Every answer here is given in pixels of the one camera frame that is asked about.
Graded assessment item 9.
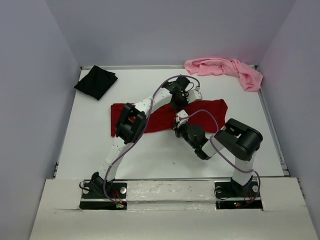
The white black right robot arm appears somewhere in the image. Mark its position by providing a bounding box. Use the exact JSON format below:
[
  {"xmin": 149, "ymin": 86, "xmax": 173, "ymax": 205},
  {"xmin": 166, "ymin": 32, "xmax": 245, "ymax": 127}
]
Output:
[{"xmin": 173, "ymin": 117, "xmax": 263, "ymax": 198}]

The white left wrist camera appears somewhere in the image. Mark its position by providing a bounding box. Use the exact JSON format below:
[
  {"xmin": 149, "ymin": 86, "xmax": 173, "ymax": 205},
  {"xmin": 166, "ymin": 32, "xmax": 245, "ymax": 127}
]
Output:
[{"xmin": 186, "ymin": 89, "xmax": 203, "ymax": 103}]

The pink t shirt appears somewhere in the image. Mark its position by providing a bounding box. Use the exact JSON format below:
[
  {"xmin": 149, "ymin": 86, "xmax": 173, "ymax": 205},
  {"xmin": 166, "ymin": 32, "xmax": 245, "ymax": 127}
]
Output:
[{"xmin": 184, "ymin": 57, "xmax": 263, "ymax": 92}]

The black folded t shirt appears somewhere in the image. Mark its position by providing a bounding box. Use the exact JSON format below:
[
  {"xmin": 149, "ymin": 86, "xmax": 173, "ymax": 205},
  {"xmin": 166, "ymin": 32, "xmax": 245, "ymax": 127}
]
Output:
[{"xmin": 74, "ymin": 65, "xmax": 118, "ymax": 101}]

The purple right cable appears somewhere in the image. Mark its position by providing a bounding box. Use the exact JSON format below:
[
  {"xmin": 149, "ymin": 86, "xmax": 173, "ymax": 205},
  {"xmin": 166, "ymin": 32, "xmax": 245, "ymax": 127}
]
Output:
[{"xmin": 186, "ymin": 109, "xmax": 262, "ymax": 205}]

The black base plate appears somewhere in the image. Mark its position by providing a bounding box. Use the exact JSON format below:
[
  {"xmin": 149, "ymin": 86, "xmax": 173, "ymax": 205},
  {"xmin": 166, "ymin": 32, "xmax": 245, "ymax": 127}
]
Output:
[
  {"xmin": 79, "ymin": 181, "xmax": 128, "ymax": 211},
  {"xmin": 213, "ymin": 181, "xmax": 263, "ymax": 210}
]

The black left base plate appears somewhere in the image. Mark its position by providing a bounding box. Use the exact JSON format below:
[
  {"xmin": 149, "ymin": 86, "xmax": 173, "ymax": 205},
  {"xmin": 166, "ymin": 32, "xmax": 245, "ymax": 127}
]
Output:
[{"xmin": 79, "ymin": 181, "xmax": 128, "ymax": 211}]

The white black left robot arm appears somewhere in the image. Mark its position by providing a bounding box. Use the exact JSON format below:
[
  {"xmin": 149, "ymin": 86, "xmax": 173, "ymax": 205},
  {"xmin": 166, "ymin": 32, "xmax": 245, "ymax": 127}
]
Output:
[{"xmin": 91, "ymin": 75, "xmax": 191, "ymax": 203}]

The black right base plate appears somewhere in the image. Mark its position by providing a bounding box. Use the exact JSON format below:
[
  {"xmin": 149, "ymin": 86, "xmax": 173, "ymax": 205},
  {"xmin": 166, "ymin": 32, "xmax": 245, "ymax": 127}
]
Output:
[{"xmin": 213, "ymin": 181, "xmax": 263, "ymax": 210}]

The red t shirt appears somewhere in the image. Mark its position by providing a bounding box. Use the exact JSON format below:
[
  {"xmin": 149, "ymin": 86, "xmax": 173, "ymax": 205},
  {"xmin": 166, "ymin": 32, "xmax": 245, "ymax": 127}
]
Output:
[{"xmin": 110, "ymin": 99, "xmax": 228, "ymax": 137}]

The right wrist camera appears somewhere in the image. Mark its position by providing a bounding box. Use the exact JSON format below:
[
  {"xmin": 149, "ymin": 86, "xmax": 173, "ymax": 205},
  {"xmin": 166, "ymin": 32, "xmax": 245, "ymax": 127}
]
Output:
[{"xmin": 175, "ymin": 110, "xmax": 189, "ymax": 128}]

